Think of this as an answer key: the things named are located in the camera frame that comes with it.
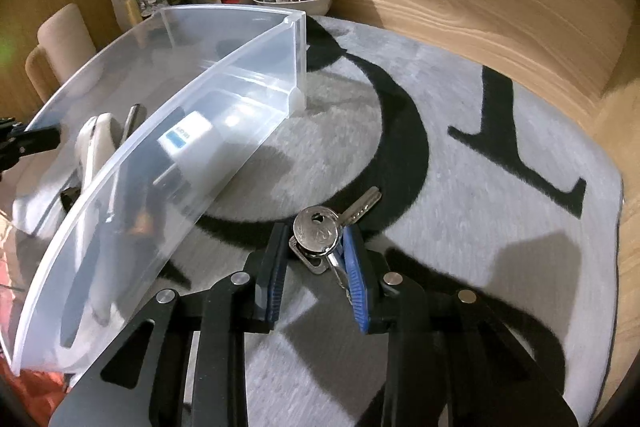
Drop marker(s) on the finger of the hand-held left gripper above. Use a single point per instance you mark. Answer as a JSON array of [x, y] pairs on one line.
[[35, 139]]

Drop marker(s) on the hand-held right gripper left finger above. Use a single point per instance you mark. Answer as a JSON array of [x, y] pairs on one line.
[[272, 287]]

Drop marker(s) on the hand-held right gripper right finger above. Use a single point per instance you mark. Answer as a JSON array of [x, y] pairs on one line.
[[356, 277]]

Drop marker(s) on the silver key bunch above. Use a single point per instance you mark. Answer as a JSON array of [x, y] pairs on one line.
[[315, 232]]

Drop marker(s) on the white travel adapter plug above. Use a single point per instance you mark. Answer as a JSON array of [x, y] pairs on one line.
[[195, 147]]

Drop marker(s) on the clear plastic storage bin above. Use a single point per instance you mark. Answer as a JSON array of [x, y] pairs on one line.
[[240, 57]]

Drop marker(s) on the grey mat with black letters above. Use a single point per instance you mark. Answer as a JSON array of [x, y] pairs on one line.
[[475, 257]]

